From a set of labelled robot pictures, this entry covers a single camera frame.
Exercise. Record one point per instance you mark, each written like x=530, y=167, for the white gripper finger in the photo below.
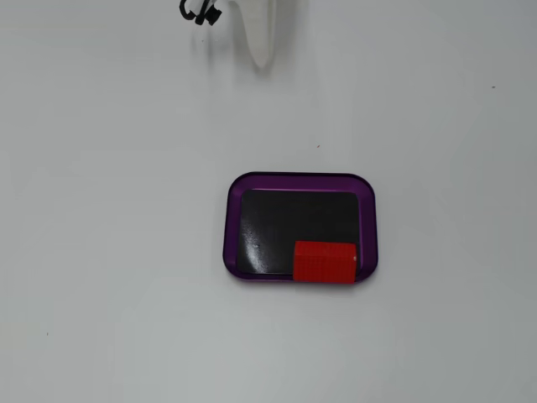
x=262, y=38

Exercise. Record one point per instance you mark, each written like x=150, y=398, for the red perforated block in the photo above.
x=323, y=264

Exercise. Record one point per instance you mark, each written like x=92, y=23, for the purple tray with black liner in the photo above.
x=268, y=226

